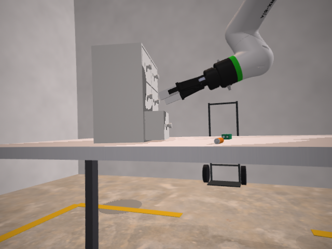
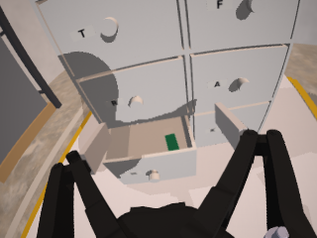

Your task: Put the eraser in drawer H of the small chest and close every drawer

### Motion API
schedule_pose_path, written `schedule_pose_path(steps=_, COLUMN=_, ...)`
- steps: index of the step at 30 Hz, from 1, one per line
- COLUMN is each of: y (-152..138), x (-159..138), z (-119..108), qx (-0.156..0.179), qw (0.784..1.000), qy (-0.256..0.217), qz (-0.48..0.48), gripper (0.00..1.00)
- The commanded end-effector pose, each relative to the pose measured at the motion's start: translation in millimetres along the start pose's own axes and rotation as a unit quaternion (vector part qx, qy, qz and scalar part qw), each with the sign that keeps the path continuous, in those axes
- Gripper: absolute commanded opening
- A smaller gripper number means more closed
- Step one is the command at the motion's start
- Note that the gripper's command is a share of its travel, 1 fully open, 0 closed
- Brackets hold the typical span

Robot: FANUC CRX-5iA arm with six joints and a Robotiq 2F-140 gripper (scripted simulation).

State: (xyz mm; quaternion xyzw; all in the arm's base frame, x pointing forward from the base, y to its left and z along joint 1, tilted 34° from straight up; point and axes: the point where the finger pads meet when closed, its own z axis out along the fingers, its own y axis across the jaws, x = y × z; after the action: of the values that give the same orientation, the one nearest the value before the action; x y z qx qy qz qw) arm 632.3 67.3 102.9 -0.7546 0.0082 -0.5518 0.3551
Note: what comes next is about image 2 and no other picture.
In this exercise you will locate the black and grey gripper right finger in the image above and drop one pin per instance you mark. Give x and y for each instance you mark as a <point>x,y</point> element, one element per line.
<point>285,217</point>

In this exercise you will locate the grey drawer front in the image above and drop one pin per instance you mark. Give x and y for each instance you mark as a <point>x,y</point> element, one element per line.
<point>205,130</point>
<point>222,22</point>
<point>214,76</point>
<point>117,95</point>
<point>133,29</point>
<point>146,142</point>

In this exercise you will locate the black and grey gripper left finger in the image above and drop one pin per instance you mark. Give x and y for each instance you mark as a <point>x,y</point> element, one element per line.
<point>57,215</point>

